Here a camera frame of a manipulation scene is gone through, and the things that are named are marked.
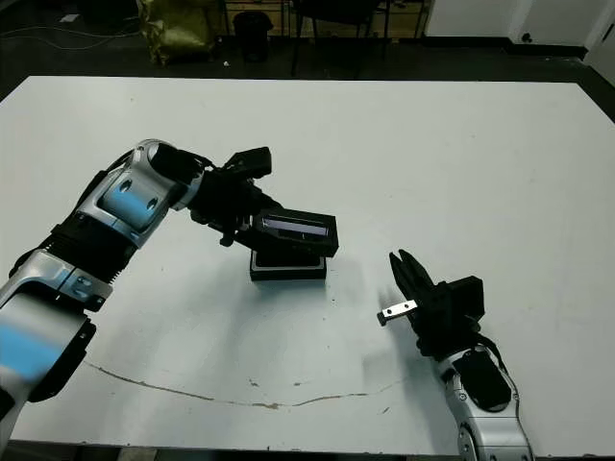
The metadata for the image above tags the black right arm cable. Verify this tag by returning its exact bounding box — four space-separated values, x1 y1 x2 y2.
475 333 521 402

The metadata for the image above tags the yellow-green sack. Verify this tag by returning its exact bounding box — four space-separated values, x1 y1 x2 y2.
136 0 218 66

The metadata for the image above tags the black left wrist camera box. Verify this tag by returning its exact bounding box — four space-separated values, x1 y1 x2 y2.
224 146 274 181

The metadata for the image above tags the black waste bin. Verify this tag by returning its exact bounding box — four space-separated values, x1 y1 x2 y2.
233 12 275 64

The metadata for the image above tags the black box lid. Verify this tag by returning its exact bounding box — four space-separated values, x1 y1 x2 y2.
249 208 342 258

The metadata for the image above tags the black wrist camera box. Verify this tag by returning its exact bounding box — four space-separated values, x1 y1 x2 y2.
224 146 274 181
448 275 486 322

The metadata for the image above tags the black box white insert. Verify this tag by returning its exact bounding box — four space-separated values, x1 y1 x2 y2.
249 250 329 283

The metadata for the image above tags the thin white floor cable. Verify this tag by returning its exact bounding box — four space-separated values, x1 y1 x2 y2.
0 23 145 52

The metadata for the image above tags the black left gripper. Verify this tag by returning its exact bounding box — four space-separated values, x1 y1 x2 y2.
188 167 290 249

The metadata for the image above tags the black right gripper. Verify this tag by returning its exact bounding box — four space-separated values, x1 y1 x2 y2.
377 248 484 361

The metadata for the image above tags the black office chair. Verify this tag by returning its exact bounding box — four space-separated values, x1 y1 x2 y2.
291 0 391 81

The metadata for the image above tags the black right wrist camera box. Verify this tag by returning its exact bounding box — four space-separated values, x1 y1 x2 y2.
448 275 486 322

